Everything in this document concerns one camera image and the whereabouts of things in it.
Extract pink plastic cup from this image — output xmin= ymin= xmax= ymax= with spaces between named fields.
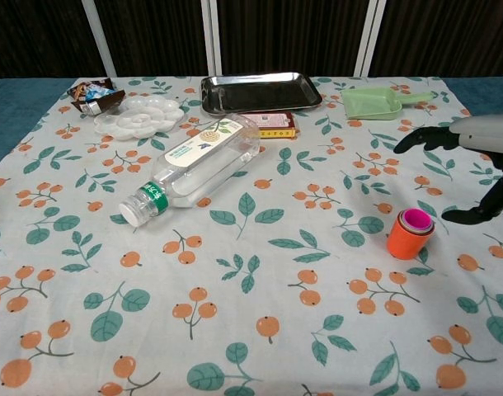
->
xmin=403 ymin=208 xmax=433 ymax=231

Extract white flower paint palette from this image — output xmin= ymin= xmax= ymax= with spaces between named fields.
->
xmin=93 ymin=95 xmax=186 ymax=141

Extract orange plastic cup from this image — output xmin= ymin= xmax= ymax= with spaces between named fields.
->
xmin=386 ymin=209 xmax=435 ymax=261

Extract flat red yellow box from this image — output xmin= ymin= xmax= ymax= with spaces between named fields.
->
xmin=241 ymin=111 xmax=299 ymax=140

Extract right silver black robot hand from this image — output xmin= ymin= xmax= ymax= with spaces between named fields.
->
xmin=393 ymin=114 xmax=503 ymax=226

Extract floral printed tablecloth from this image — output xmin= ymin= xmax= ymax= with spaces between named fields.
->
xmin=0 ymin=76 xmax=503 ymax=396

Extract clear plastic water bottle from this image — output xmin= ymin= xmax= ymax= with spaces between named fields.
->
xmin=118 ymin=114 xmax=262 ymax=228

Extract brown snack wrapper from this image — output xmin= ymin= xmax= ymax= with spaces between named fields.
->
xmin=66 ymin=77 xmax=126 ymax=116

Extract stainless steel tray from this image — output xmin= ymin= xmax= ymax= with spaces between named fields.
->
xmin=200 ymin=72 xmax=323 ymax=116

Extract green plastic dustpan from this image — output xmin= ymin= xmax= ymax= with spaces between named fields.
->
xmin=341 ymin=87 xmax=436 ymax=121

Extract dark white-framed partition screen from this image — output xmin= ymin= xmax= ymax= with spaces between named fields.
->
xmin=0 ymin=0 xmax=503 ymax=79

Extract teal velvet table cover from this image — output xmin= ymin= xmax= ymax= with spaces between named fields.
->
xmin=0 ymin=75 xmax=503 ymax=177

